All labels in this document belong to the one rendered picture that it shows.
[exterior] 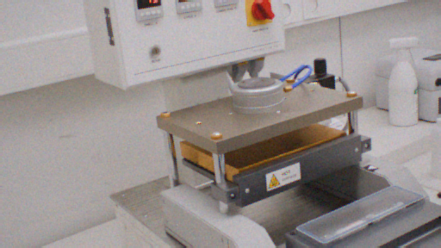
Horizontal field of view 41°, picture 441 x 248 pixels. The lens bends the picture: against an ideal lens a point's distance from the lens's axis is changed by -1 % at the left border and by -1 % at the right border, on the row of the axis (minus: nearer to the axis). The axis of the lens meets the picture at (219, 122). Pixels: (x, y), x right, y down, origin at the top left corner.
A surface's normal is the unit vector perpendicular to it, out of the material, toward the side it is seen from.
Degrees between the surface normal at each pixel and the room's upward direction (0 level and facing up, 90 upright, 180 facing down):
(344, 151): 90
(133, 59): 90
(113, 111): 90
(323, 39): 90
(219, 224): 0
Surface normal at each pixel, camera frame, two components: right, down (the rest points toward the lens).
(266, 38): 0.54, 0.20
